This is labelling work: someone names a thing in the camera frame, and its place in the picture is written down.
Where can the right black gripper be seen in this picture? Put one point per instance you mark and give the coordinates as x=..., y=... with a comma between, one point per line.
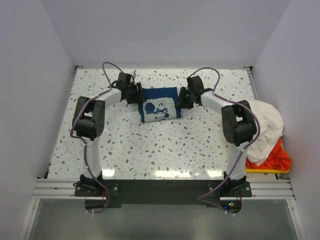
x=181, y=102

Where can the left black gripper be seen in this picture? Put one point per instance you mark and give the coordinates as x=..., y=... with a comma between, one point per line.
x=139, y=96

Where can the blue t shirt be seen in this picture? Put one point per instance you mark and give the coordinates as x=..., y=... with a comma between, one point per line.
x=160, y=104

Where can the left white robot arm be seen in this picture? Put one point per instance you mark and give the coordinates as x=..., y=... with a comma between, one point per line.
x=89, y=119

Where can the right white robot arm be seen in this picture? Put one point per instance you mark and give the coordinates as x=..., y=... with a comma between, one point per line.
x=240, y=126

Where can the white t shirt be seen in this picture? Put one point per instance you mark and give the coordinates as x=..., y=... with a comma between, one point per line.
x=271, y=129

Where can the yellow plastic bin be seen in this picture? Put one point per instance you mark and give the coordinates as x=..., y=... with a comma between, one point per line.
x=267, y=171

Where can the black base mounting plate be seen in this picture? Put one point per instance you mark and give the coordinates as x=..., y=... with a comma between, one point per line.
x=116, y=193

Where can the orange t shirt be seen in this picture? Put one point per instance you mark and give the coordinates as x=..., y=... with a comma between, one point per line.
x=278, y=159

